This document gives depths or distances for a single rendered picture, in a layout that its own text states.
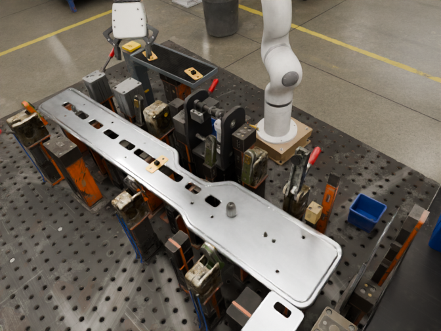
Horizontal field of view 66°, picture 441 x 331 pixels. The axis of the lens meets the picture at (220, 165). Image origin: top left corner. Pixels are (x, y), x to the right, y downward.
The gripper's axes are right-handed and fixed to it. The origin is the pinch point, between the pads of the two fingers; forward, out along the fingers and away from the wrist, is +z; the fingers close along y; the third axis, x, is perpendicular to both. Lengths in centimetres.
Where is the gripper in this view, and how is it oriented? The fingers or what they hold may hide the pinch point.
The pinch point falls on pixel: (133, 56)
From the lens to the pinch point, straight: 113.6
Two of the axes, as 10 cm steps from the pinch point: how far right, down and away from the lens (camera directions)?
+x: 0.0, 2.6, -9.7
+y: -10.0, 0.4, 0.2
